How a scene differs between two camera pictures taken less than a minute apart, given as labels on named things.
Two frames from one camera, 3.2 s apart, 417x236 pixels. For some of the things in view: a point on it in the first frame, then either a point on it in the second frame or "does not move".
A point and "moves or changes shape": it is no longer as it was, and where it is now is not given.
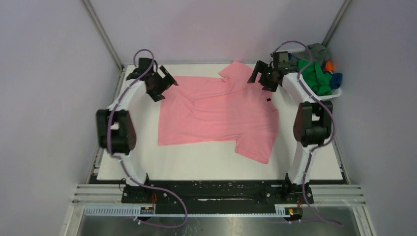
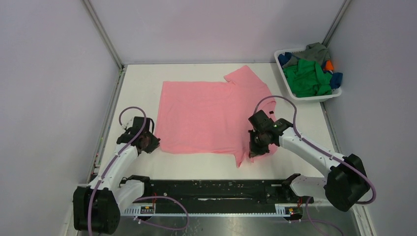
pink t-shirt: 227,106 moves or changes shape
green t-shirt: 317,82 does not move
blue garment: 336,80 does not move
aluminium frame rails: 89,194 does not move
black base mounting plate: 217,196 does not move
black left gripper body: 158,82 -> 152,142
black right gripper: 260,67 -> 254,150
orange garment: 328,66 does not move
